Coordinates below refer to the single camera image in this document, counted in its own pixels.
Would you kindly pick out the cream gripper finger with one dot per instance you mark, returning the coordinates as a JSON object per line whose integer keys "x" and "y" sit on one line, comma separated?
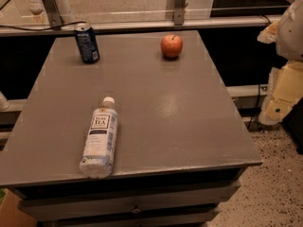
{"x": 268, "y": 34}
{"x": 284, "y": 90}

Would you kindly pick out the blue plastic tea bottle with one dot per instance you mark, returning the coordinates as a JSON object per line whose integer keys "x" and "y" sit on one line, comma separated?
{"x": 99, "y": 149}

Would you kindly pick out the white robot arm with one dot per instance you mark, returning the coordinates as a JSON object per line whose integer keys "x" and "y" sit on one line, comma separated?
{"x": 289, "y": 38}

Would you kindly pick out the red apple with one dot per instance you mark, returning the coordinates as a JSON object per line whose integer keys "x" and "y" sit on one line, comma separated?
{"x": 171, "y": 46}

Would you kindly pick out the grey drawer cabinet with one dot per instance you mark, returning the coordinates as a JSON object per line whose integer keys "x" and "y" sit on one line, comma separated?
{"x": 181, "y": 144}

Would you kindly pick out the dark blue soda can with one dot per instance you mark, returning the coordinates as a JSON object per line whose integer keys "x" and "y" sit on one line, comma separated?
{"x": 86, "y": 42}

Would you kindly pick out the metal drawer knob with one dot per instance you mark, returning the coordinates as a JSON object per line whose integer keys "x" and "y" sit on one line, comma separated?
{"x": 136, "y": 209}

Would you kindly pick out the cardboard box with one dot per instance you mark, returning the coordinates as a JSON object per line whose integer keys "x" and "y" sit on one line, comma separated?
{"x": 10, "y": 215}

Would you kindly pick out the right metal bracket post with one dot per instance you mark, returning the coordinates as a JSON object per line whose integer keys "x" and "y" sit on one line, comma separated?
{"x": 179, "y": 12}

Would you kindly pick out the metal bracket post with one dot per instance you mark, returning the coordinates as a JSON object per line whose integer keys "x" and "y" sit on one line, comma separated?
{"x": 52, "y": 13}
{"x": 179, "y": 12}

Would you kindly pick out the left metal bracket post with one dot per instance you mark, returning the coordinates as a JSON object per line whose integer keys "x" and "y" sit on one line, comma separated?
{"x": 52, "y": 13}

